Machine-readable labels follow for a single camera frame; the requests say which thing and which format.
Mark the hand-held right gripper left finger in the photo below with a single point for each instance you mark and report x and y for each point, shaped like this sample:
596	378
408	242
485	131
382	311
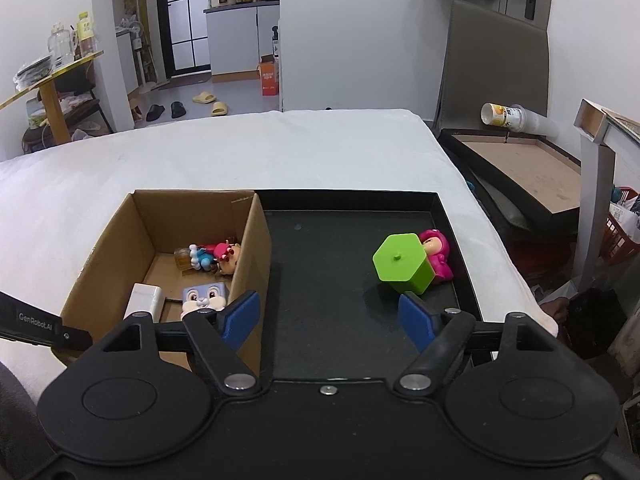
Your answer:
242	317

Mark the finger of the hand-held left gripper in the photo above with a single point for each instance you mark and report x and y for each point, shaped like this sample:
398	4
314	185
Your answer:
77	339

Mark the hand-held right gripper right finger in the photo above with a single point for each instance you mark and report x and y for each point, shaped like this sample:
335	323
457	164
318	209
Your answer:
415	320

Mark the blue bunny face box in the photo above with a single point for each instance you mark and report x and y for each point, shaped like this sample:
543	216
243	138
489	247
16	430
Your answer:
205	297

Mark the pink toy figurine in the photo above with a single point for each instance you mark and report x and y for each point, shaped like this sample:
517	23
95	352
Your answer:
440	265

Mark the green hexagonal box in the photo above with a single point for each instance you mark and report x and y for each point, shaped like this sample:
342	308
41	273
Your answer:
400	260

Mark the red-haired toy figurine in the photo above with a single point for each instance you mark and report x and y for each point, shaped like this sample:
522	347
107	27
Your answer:
227	255

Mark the white rectangular box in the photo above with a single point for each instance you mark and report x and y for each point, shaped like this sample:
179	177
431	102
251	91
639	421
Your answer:
145	300

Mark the black shallow tray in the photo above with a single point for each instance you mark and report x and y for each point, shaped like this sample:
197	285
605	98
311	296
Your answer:
325	285

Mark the brown cardboard box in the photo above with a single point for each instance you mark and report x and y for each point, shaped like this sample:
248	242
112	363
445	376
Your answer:
150	220

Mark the blue and red toy figurine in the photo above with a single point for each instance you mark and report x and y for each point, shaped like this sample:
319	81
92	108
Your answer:
202	258

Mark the dark grey cloth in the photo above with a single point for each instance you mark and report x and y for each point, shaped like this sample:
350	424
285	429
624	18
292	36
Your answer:
17	420

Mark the black framed brown tray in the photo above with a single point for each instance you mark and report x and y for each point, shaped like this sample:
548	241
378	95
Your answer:
525	175

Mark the yellow wooden side table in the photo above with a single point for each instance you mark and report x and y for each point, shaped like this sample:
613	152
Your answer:
55	115

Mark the yellow slipper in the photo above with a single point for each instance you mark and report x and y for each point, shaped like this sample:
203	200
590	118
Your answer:
219	108
203	97

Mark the black slipper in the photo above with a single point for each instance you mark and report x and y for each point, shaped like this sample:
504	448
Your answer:
155	112
178	110

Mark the red plastic basket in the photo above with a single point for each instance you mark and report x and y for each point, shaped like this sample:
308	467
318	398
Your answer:
617	232

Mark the stack of paper cups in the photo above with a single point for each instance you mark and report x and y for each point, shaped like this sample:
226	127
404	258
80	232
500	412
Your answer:
500	115

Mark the grey side table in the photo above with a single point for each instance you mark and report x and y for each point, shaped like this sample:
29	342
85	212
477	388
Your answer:
592	185

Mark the orange carton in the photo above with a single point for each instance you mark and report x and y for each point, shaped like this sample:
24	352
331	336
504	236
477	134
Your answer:
268	76

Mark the dark door mat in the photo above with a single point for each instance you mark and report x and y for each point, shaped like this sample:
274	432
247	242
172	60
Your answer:
189	80

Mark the black low shelf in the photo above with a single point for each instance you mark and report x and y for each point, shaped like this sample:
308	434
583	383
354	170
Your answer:
80	80

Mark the stack of wrapped plates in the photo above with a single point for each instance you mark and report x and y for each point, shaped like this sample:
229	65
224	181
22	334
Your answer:
32	72

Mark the grey panel board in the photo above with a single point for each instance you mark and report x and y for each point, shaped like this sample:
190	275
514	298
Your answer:
495	60

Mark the clear glass jar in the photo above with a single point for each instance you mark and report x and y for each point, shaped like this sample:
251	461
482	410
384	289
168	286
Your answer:
62	47

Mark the black spray bottle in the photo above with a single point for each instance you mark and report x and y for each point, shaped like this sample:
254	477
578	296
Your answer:
275	42

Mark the white kitchen cabinet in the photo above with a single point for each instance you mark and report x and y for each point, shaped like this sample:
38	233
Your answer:
235	40

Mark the white standing fan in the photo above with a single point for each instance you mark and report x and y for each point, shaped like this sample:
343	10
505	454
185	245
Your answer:
137	55

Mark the yellow label bottle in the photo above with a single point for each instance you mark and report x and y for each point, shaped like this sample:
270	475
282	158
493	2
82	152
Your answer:
86	35

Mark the black framed glass door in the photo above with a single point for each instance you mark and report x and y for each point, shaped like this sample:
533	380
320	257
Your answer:
187	10

